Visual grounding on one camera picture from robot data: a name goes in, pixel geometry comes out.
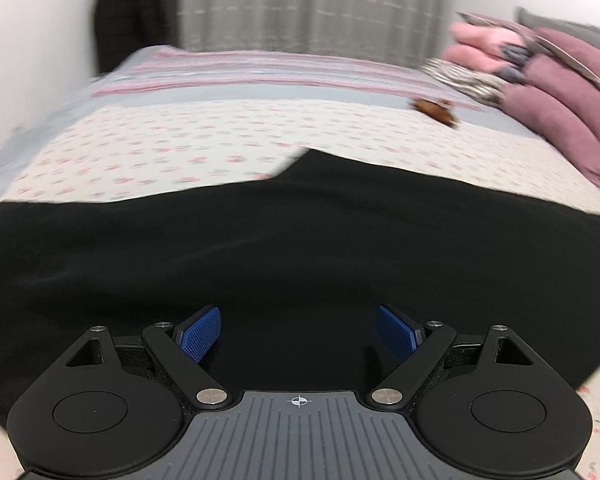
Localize small grey folded cloth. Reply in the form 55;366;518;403
497;42;533;86

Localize grey pillow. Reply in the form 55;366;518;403
515;6;600;43

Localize brown hair claw clip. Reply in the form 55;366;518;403
411;97;461;130

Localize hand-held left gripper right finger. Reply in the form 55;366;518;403
369;304;537;406

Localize pink striped blanket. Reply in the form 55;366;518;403
90;47;486;111

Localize grey star print curtain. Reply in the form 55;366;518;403
177;0;456;68

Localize dark hanging clothing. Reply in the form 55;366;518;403
94;0;181;77

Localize cherry print bed sheet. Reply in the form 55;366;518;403
0;97;600;480

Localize black pants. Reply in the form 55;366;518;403
0;149;600;431

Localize mauve velvet quilt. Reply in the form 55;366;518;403
500;27;600;191

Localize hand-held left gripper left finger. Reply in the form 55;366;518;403
64;305;229;407

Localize pink padded garment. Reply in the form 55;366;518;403
442;22;531;73

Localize striped folded cloth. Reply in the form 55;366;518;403
422;57;511;108

